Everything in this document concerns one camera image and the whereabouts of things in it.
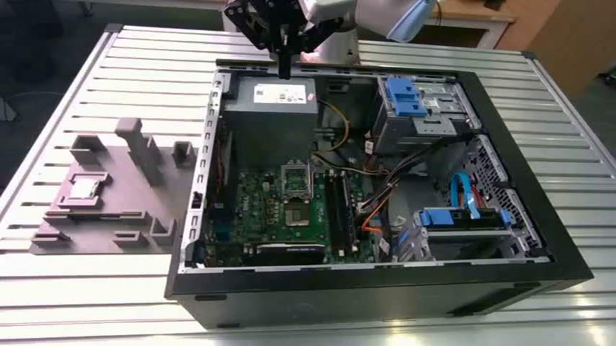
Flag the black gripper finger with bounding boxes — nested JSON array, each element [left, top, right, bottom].
[[224, 0, 288, 79], [286, 17, 347, 80]]

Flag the silver green CPU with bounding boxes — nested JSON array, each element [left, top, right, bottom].
[[66, 176, 103, 200]]

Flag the CPU socket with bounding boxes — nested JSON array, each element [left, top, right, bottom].
[[282, 203, 316, 229]]

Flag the blue plastic drive carrier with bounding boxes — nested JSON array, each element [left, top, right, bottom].
[[387, 77, 431, 118]]

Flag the grey power supply unit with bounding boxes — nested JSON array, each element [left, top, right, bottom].
[[222, 76, 320, 165]]

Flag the grey metal drive cage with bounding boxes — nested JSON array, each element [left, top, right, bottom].
[[373, 74, 484, 156]]

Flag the wooden cabinet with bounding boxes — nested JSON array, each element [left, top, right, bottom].
[[495, 0, 616, 100]]

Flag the green motherboard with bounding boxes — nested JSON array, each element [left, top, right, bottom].
[[205, 168, 383, 267]]

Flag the grey plastic parts rack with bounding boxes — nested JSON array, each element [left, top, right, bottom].
[[30, 117, 200, 255]]

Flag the hard disk in blue carrier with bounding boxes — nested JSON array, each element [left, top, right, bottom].
[[416, 208, 515, 231]]

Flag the black graphics card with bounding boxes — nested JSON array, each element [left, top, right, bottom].
[[244, 240, 327, 266]]

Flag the grey metal disk bay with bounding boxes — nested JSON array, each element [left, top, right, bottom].
[[391, 207, 548, 263]]

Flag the black PC case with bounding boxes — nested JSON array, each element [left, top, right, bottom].
[[164, 58, 596, 331]]

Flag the brown square base plate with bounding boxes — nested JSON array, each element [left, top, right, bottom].
[[297, 50, 361, 66]]

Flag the yellow wire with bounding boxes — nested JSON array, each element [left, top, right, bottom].
[[312, 99, 352, 159]]

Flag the thin white black wires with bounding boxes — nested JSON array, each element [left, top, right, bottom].
[[312, 151, 387, 177]]

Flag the thin red wire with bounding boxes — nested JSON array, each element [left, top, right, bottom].
[[213, 136, 229, 191]]

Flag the black cable bundle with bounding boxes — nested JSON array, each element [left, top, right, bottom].
[[359, 133, 479, 213]]

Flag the blue flat wire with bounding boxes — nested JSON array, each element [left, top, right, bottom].
[[451, 172, 484, 220]]

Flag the orange wires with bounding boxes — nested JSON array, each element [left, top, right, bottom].
[[360, 194, 397, 232]]

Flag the red flat wire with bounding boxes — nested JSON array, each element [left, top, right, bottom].
[[470, 184, 490, 213]]

